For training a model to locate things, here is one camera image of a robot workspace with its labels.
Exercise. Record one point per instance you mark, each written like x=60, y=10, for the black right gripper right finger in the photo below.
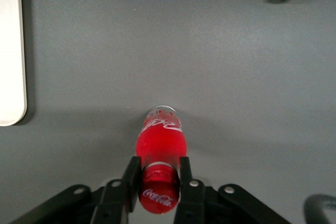
x=191, y=203

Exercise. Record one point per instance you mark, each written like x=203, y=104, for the white plastic tray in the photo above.
x=10, y=51

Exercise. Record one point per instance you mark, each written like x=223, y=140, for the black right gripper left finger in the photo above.
x=113, y=200

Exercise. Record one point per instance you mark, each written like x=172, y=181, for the red coke bottle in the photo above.
x=160, y=142

